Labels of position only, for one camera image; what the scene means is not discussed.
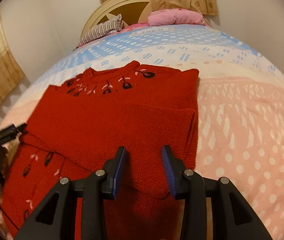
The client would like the red knitted embroidered sweater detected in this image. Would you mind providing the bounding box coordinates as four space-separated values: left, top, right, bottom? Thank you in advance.
1 61 199 239

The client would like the polka dot bed sheet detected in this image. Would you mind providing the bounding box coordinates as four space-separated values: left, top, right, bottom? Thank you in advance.
5 25 284 239

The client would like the striped grey pillow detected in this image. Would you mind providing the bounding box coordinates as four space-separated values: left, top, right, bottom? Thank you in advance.
76 14 123 48

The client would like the cream wooden headboard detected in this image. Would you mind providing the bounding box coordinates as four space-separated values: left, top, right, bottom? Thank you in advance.
81 0 152 36

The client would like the pink folded blanket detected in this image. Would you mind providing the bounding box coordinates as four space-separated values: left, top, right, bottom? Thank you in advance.
148 9 207 27

